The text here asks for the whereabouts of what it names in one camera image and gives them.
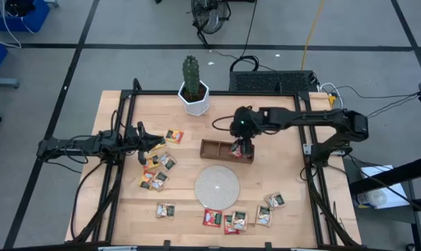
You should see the black floor fan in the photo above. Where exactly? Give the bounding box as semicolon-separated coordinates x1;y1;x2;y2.
190;0;232;50

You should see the white cable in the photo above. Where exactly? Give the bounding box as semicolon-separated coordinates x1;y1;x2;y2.
318;82;344;109
0;0;36;50

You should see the black metal table frame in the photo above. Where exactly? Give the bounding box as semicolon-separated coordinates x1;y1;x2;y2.
66;78;363;251

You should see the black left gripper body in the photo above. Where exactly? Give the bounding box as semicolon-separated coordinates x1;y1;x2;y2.
126;121;148;165

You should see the round white woven mat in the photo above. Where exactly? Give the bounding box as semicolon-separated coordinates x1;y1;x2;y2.
194;165;240;211

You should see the black metal cart frame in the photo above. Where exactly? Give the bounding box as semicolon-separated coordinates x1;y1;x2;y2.
348;82;421;251

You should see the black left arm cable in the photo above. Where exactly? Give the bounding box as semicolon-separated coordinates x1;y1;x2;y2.
70;160;105;242

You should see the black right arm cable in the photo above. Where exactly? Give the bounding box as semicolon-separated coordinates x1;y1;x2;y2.
211;114;239;132

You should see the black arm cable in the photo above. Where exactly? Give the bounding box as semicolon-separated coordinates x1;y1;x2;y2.
211;114;239;132
70;160;105;242

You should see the black floor cable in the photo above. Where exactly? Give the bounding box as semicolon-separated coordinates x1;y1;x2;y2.
229;0;261;73

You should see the black perforated computer case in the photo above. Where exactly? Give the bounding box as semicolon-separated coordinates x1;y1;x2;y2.
229;70;318;93

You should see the green cactus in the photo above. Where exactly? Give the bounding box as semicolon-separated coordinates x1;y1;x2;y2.
182;54;201;98

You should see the white box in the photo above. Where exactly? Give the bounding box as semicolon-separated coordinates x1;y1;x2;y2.
359;165;411;210

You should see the wooden compartment box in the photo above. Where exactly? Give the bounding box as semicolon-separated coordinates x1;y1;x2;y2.
199;138;256;165

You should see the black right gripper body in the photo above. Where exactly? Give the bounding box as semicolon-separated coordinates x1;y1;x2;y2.
230;107;259;139

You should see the white hexagonal planter pot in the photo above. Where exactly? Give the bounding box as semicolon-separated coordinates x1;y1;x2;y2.
177;80;211;117

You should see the yellow hanging cable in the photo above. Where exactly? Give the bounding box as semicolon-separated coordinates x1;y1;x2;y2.
300;0;326;72

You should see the grey metal base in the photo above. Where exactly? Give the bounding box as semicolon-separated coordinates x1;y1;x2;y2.
0;77;21;89

